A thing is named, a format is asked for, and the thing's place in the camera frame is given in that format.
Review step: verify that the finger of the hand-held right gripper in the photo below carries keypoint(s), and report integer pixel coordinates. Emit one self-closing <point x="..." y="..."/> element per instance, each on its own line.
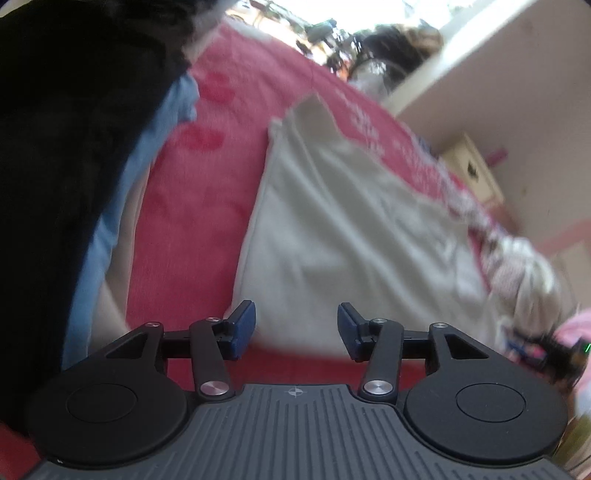
<point x="526" y="344"/>

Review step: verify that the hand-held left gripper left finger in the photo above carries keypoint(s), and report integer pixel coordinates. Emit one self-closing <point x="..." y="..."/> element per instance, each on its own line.
<point x="243" y="330"/>

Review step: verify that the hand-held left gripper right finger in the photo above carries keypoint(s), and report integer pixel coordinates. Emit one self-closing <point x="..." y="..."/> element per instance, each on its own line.
<point x="348" y="330"/>

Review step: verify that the white long-sleeved top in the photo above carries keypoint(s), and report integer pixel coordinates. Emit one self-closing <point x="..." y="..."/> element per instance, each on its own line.
<point x="346" y="230"/>

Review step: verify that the pink white checked knit garment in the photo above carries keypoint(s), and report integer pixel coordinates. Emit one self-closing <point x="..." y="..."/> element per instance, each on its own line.
<point x="503" y="277"/>

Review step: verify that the yellow green cloth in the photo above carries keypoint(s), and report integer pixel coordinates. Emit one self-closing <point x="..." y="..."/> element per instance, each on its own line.
<point x="577" y="438"/>

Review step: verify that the pink white headboard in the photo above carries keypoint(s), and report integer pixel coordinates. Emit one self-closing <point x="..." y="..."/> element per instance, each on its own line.
<point x="568" y="240"/>

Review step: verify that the pink floral blanket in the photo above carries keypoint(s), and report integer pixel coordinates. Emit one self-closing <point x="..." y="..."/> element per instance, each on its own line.
<point x="194" y="207"/>

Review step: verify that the beige folded garment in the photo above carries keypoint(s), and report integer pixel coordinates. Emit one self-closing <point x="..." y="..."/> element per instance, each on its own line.
<point x="120" y="258"/>

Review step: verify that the cream bedside cabinet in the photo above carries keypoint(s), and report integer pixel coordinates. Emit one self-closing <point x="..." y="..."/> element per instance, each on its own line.
<point x="471" y="166"/>

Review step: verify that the small pink box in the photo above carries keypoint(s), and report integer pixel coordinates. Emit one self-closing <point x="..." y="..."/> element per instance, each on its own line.
<point x="495" y="156"/>

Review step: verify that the light blue folded garment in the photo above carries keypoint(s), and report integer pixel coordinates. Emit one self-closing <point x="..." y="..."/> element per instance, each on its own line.
<point x="138" y="157"/>

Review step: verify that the black folded garment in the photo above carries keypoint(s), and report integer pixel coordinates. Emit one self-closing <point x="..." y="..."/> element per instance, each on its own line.
<point x="55" y="184"/>

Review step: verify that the white plastic bag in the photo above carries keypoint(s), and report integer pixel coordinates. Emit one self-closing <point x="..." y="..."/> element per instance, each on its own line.
<point x="369" y="76"/>

